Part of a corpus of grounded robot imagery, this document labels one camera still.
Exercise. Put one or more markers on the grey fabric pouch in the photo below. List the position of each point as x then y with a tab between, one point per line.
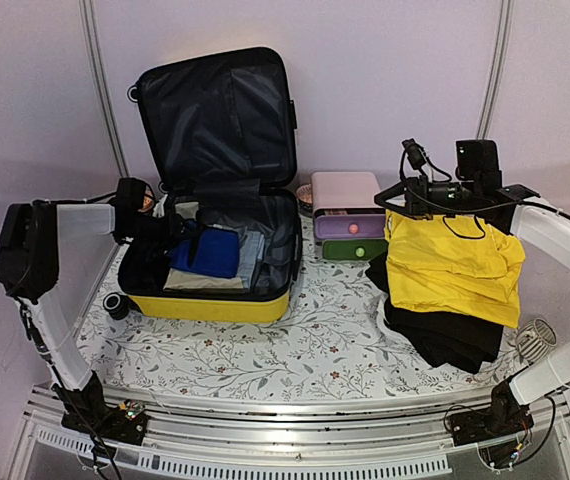
252	246

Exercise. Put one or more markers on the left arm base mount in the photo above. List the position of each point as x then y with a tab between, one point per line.
107	423

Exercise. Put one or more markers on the red patterned cup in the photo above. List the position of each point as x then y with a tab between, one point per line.
149	202

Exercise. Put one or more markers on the green drawer box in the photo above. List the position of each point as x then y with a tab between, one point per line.
360	249

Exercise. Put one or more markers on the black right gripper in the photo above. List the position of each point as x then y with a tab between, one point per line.
412	208

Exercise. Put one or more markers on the yellow Pikachu suitcase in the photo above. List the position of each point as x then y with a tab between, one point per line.
221	132

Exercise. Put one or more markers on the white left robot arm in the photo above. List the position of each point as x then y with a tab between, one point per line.
30	239

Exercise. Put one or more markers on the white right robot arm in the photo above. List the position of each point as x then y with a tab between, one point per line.
545	228

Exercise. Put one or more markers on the yellow cloth item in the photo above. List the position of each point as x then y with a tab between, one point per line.
458	265

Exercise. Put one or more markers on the pink purple drawer box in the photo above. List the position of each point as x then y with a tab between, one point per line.
343	205

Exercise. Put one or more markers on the beige cloth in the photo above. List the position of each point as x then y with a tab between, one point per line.
184	281

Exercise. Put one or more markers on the floral table mat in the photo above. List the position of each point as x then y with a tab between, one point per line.
327	347

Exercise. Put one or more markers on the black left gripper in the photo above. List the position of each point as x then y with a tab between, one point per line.
174	231

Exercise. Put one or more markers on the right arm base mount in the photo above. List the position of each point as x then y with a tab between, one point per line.
504	416

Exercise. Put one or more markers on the blue fabric pouch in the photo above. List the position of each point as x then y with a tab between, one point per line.
211	252

